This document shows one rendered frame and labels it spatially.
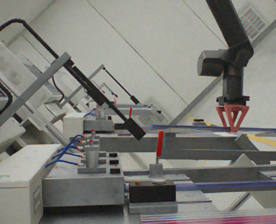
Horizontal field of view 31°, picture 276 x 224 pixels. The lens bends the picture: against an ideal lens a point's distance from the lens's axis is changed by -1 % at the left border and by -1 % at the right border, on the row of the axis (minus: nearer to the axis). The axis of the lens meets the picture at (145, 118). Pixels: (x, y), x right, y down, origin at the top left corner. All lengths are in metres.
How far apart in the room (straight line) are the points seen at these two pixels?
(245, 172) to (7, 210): 0.68
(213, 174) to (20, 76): 1.10
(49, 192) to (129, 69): 7.81
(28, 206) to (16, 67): 1.41
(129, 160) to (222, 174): 4.36
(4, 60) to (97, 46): 6.57
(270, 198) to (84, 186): 0.82
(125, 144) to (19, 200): 1.28
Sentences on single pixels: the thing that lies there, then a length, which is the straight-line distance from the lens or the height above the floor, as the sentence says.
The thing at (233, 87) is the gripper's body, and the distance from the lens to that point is 1.37.
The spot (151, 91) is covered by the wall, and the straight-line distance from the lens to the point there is 8.62.
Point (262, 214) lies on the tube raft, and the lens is 0.77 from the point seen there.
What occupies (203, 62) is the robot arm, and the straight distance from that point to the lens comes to 1.35.
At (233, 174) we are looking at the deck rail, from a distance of 1.23.
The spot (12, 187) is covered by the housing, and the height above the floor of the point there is 1.24.
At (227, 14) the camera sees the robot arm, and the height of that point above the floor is 1.17.
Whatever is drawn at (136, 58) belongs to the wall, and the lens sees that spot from 8.62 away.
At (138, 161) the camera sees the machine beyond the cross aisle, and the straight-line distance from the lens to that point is 5.51.
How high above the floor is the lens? 1.24
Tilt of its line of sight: 5 degrees down
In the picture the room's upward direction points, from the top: 44 degrees counter-clockwise
